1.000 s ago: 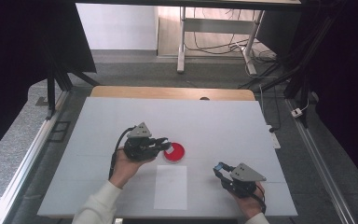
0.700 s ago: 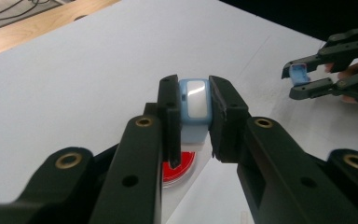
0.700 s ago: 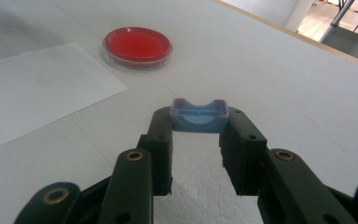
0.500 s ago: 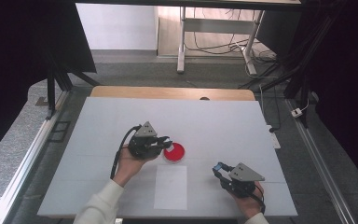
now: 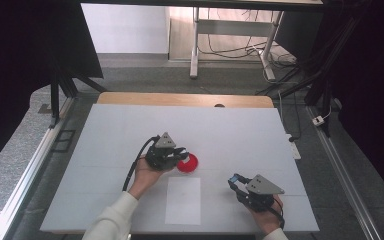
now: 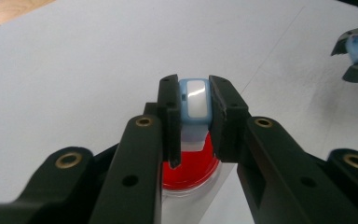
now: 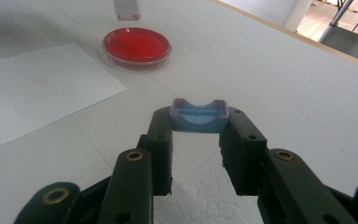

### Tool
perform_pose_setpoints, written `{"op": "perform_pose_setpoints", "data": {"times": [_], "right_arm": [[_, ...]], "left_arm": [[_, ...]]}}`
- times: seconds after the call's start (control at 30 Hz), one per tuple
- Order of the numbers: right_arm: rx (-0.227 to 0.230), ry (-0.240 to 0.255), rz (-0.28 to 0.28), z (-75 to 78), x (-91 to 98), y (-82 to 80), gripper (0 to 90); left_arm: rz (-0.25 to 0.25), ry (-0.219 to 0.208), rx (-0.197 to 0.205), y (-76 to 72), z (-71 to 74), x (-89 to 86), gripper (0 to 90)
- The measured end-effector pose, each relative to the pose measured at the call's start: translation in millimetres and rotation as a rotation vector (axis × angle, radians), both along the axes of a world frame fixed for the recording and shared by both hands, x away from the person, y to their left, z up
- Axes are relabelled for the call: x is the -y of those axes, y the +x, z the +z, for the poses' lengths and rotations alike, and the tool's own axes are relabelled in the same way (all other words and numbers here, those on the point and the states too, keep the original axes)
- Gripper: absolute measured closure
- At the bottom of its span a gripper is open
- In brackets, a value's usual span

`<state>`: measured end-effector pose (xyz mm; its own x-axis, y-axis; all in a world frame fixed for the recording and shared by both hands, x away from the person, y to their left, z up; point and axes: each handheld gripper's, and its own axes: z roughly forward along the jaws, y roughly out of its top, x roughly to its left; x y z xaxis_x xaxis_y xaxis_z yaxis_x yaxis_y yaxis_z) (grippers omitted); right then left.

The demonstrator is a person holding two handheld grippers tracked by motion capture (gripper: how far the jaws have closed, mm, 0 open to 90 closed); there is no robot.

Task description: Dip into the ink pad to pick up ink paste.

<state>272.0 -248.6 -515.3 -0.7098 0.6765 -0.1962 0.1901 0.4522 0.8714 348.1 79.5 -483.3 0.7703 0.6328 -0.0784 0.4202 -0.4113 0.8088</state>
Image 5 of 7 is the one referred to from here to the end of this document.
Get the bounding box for left hand-held gripper cable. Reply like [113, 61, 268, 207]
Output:
[122, 135, 161, 193]

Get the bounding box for black floor cables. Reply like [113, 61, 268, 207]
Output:
[198, 8, 298, 68]

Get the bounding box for red petri dish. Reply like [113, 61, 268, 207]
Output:
[176, 153, 199, 174]

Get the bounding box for hand-held gripper cable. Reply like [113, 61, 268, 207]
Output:
[268, 198, 286, 230]
[122, 135, 161, 193]

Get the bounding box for person's left hand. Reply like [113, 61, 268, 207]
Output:
[128, 156, 168, 200]

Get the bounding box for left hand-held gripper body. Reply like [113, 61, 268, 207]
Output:
[145, 132, 178, 172]

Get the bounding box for white desk frame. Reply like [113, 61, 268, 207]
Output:
[189, 6, 285, 82]

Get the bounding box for white power strip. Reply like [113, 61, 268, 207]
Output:
[286, 133, 302, 161]

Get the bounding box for black metal stand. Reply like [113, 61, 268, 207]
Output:
[48, 66, 108, 129]
[256, 0, 364, 138]

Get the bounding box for white paper sheet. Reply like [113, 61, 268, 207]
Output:
[164, 176, 202, 226]

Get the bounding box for aluminium rail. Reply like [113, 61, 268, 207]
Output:
[0, 96, 76, 240]
[305, 105, 383, 240]

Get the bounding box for black curtain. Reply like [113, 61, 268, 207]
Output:
[0, 0, 104, 179]
[313, 0, 384, 209]

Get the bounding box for large white board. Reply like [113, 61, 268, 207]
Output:
[39, 103, 320, 234]

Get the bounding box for right hand-held gripper cable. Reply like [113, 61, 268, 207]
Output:
[268, 198, 286, 230]

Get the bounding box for person's right hand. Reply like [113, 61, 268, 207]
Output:
[249, 195, 284, 236]

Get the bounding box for black power cable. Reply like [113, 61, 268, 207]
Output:
[288, 91, 303, 143]

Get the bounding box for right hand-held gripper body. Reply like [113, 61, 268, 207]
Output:
[235, 174, 286, 213]

